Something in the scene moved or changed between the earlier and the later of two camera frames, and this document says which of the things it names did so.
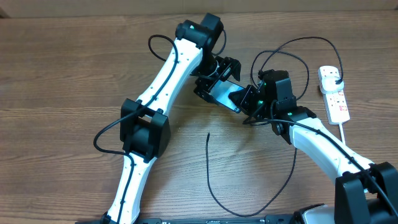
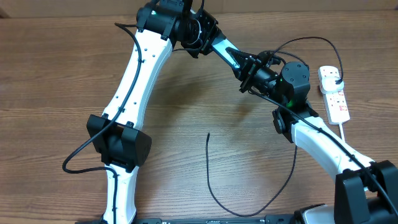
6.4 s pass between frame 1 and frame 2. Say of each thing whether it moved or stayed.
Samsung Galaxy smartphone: moved
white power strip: stayed
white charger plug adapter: stayed
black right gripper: moved
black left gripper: moved
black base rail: stayed
